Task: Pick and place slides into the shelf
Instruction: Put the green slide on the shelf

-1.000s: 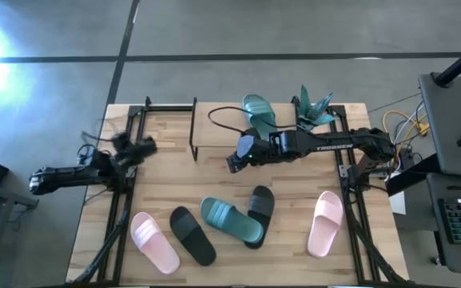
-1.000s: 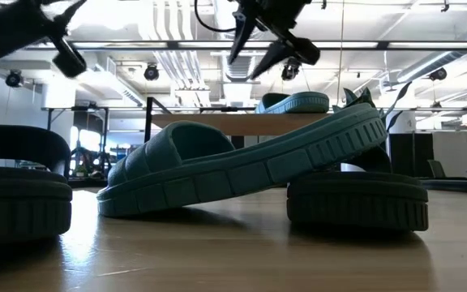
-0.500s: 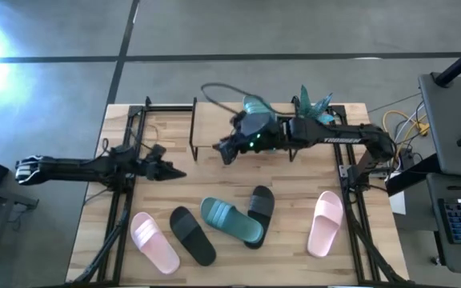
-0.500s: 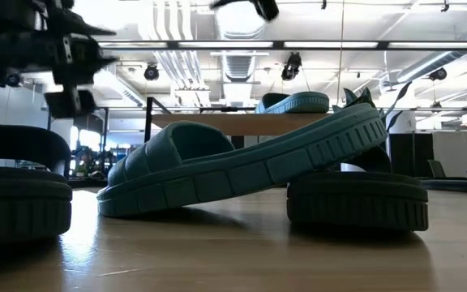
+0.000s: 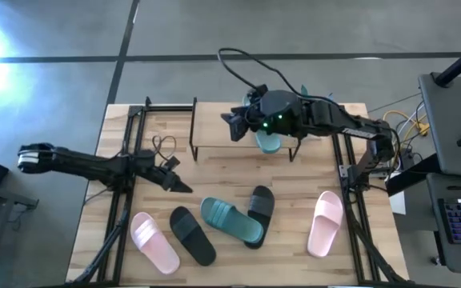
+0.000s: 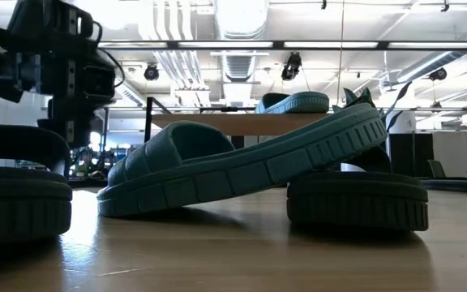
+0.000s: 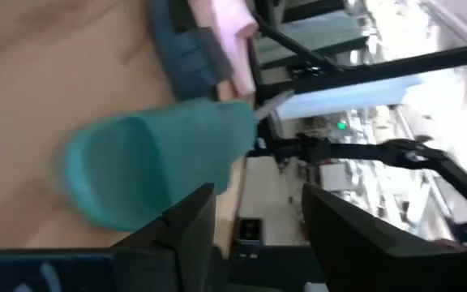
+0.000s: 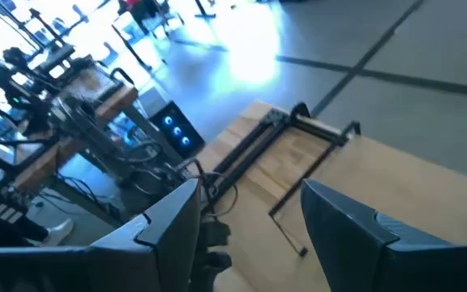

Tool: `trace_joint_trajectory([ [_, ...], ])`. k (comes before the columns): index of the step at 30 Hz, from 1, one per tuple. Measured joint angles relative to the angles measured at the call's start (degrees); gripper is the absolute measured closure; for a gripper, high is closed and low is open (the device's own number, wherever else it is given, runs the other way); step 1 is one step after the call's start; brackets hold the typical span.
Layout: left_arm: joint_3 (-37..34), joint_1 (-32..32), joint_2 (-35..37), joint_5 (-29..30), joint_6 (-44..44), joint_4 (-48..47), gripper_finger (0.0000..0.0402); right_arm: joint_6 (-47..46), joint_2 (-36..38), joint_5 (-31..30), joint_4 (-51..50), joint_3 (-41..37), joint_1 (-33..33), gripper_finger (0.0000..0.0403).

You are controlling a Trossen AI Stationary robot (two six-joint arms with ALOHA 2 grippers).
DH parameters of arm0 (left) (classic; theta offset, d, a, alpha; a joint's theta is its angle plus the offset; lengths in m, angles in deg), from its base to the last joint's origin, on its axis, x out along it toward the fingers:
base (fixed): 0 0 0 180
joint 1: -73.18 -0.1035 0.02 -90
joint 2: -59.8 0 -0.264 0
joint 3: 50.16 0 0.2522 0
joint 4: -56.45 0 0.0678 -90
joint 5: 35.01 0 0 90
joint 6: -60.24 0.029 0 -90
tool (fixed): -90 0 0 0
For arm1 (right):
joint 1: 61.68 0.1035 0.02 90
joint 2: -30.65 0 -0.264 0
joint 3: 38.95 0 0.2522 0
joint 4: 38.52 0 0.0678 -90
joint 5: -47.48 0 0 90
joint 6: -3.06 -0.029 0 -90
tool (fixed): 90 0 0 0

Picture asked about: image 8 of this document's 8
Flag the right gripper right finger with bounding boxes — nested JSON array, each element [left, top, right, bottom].
[[300, 178, 467, 292]]

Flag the wooden background table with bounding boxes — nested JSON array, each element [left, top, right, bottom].
[[12, 67, 186, 228]]

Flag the black computer tower blue lights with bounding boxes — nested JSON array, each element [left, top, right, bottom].
[[148, 100, 206, 160]]

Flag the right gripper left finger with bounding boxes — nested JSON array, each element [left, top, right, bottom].
[[0, 179, 202, 292]]

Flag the wooden shelf black wire frame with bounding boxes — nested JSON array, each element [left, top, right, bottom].
[[268, 120, 467, 259]]

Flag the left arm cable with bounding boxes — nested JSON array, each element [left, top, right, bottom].
[[174, 157, 239, 218]]

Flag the person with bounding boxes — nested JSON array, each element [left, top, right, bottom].
[[0, 210, 75, 248]]

